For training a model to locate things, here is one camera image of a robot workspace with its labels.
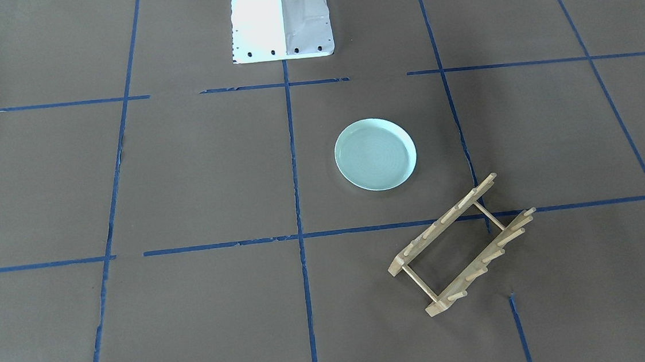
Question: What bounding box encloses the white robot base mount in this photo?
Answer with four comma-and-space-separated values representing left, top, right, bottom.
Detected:
230, 0, 336, 64

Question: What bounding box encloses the light green round plate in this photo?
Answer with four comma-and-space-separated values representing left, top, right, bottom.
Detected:
333, 118, 418, 192

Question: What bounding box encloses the wooden dish rack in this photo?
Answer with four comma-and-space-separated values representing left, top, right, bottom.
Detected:
381, 170, 544, 321

